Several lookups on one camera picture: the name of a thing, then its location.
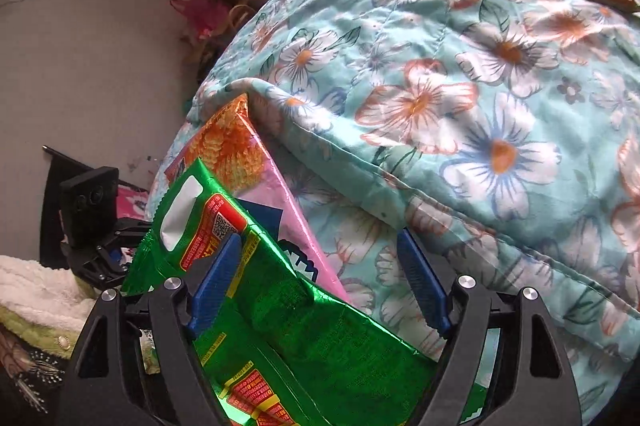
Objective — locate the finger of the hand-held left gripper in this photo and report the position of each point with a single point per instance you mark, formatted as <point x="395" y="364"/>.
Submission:
<point x="117" y="251"/>

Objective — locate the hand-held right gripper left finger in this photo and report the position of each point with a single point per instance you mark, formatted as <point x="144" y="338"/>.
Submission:
<point x="215" y="288"/>

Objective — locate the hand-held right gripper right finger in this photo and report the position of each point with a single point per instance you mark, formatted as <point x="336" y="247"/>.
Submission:
<point x="420" y="286"/>

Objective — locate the green foil snack packet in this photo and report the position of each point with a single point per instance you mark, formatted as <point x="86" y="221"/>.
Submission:
<point x="300" y="331"/>

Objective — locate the pink printed cloth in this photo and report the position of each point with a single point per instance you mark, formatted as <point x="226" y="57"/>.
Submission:
<point x="132" y="203"/>

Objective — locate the orange pink snack bag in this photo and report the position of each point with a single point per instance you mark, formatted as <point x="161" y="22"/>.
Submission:
<point x="280" y="191"/>

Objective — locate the dark embroidered garment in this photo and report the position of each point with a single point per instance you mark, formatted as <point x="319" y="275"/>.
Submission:
<point x="30" y="381"/>

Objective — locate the floral blue blanket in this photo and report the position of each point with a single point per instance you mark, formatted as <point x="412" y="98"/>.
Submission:
<point x="450" y="106"/>

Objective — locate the pink plastic bag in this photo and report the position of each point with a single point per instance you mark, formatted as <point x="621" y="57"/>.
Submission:
<point x="200" y="16"/>

